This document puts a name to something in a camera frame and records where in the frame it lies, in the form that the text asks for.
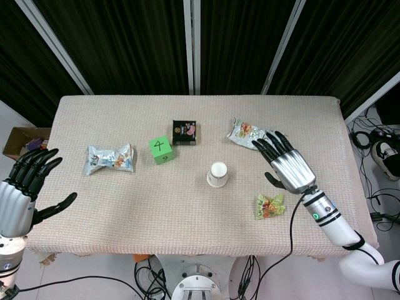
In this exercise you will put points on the black curtain panel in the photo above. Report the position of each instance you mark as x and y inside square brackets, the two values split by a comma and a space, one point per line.
[125, 47]
[243, 40]
[347, 40]
[18, 62]

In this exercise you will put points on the beige woven tablecloth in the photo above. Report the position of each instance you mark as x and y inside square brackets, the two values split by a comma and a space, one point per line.
[187, 218]

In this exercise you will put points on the black luncheon meat can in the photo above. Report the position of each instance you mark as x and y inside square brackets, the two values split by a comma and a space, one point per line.
[185, 131]

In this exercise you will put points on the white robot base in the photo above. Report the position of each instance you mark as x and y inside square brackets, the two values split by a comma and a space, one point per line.
[194, 287]

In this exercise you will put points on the small green snack bag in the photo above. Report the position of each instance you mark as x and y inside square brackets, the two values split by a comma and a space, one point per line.
[269, 207]

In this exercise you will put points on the grey partition post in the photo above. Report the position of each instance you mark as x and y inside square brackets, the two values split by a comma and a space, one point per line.
[282, 47]
[191, 47]
[372, 97]
[54, 47]

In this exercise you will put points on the green numbered cube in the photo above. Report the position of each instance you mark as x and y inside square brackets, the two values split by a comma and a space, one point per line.
[161, 150]

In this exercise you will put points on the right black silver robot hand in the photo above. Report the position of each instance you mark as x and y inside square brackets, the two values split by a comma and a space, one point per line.
[292, 170]

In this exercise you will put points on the blue white snack bag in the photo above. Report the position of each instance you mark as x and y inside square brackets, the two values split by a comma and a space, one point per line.
[107, 157]

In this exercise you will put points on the silver green snack bag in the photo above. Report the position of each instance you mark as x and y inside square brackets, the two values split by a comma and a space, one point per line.
[243, 132]

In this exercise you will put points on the cardboard box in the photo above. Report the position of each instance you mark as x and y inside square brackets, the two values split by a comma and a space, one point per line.
[17, 140]

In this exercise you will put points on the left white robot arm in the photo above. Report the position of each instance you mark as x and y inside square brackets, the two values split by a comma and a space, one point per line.
[9, 259]

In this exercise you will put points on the black white sneaker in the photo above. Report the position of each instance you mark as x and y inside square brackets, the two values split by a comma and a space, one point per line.
[387, 156]

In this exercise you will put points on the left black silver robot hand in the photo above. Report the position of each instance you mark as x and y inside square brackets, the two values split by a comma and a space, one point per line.
[14, 206]

